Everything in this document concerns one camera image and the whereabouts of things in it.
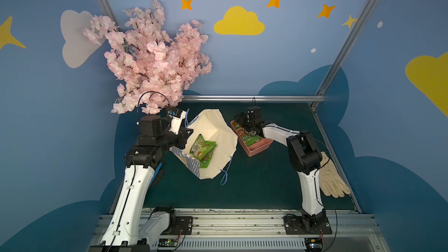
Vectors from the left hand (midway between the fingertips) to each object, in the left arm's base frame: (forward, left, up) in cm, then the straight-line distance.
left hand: (190, 128), depth 71 cm
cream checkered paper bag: (+17, -8, -21) cm, 28 cm away
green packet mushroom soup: (-5, -5, -20) cm, 21 cm away
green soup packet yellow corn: (+4, -2, -22) cm, 22 cm away
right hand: (+24, -22, -21) cm, 39 cm away
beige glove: (-11, -68, -28) cm, 75 cm away
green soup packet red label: (+13, -28, -28) cm, 42 cm away
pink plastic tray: (+4, -30, -22) cm, 37 cm away
